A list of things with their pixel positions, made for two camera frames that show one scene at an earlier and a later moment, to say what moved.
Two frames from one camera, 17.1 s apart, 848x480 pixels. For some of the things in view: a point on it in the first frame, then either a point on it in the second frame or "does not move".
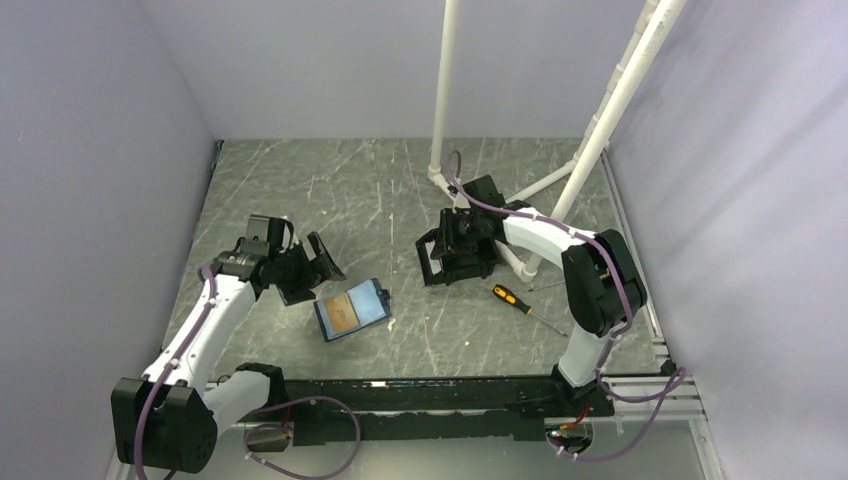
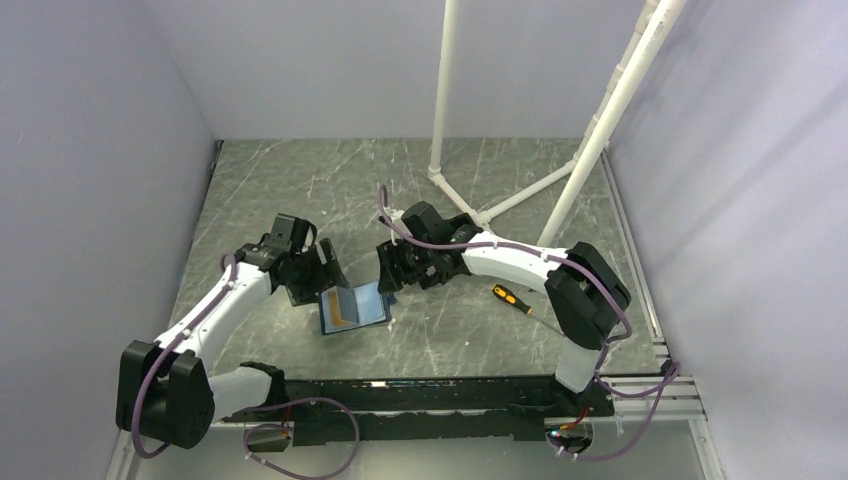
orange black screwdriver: x=505 y=295 does not move
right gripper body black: x=461 y=231 -> x=421 y=260
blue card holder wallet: x=349 y=312 does not move
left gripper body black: x=293 y=266 does not move
